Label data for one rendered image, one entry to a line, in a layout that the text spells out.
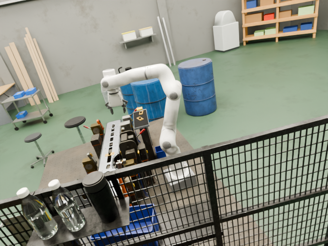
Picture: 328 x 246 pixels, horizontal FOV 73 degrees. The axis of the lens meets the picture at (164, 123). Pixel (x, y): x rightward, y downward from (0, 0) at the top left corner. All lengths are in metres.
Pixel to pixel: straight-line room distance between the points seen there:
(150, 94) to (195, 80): 0.93
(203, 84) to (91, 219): 3.61
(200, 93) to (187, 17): 5.53
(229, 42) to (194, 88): 5.38
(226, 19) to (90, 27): 4.89
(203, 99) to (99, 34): 5.39
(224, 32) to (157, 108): 5.91
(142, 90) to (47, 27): 5.60
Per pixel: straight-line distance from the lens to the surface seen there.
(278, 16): 9.77
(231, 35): 9.43
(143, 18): 8.91
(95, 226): 0.88
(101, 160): 2.01
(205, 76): 4.22
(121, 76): 1.51
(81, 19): 8.71
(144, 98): 3.83
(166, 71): 1.50
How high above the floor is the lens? 2.04
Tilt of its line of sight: 27 degrees down
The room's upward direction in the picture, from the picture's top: 13 degrees counter-clockwise
